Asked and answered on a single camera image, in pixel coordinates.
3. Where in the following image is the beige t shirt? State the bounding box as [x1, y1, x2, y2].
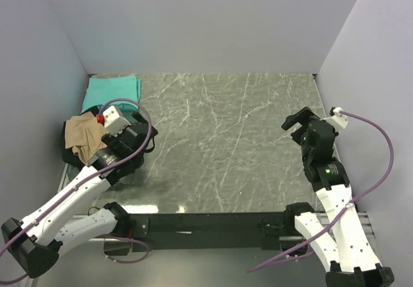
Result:
[65, 112, 107, 164]

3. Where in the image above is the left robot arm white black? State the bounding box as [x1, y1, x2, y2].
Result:
[1, 110, 158, 279]

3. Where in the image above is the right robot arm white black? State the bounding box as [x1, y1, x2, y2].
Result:
[281, 107, 394, 286]

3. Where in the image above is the folded teal t shirt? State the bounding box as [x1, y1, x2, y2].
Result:
[81, 75, 141, 112]

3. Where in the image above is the clear blue plastic bin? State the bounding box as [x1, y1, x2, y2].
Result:
[61, 164, 125, 188]

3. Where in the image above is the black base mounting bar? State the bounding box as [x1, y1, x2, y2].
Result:
[110, 212, 303, 251]

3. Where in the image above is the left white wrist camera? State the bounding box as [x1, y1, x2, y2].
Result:
[96, 106, 131, 137]

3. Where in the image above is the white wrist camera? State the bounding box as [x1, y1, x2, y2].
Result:
[321, 107, 348, 132]
[96, 106, 131, 137]

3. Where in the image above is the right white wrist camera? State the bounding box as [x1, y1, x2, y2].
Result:
[321, 107, 348, 132]

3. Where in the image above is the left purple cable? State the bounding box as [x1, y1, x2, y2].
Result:
[0, 97, 152, 284]

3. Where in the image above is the purple cable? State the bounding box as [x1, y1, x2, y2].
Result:
[247, 109, 394, 273]
[0, 97, 152, 284]

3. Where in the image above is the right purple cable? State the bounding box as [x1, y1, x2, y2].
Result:
[247, 109, 394, 273]

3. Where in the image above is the aluminium rail frame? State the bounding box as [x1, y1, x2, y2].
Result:
[316, 212, 375, 239]

